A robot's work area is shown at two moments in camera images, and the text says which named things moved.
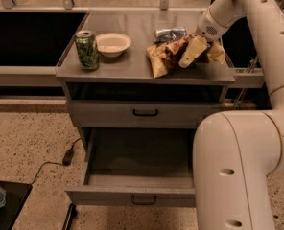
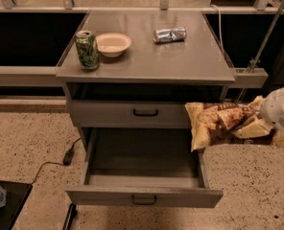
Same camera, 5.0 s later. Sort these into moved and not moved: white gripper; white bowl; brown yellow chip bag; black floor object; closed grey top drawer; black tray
Moved: white gripper; brown yellow chip bag
Not moved: black tray; white bowl; closed grey top drawer; black floor object
